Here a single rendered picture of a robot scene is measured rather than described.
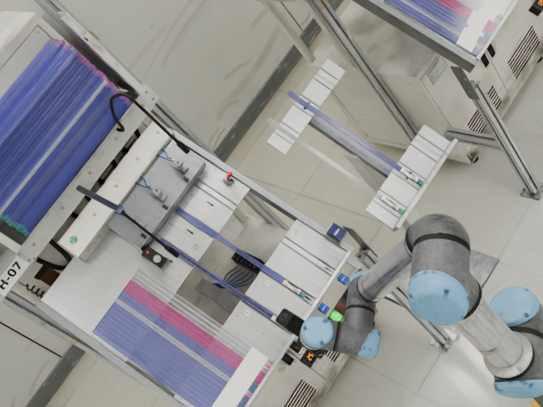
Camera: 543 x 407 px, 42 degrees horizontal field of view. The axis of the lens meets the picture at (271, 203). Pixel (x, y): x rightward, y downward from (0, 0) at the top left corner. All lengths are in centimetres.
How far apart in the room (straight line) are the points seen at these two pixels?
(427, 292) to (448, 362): 135
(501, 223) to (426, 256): 154
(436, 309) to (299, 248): 85
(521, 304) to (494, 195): 130
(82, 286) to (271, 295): 59
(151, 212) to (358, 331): 79
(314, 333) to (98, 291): 80
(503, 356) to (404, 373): 116
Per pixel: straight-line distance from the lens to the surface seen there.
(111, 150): 220
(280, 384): 266
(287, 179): 376
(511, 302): 181
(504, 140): 271
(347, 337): 174
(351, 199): 340
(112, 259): 225
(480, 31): 254
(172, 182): 221
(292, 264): 219
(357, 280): 179
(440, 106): 287
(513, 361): 169
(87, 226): 221
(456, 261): 143
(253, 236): 266
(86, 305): 225
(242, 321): 217
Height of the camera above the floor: 228
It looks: 38 degrees down
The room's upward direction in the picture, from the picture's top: 45 degrees counter-clockwise
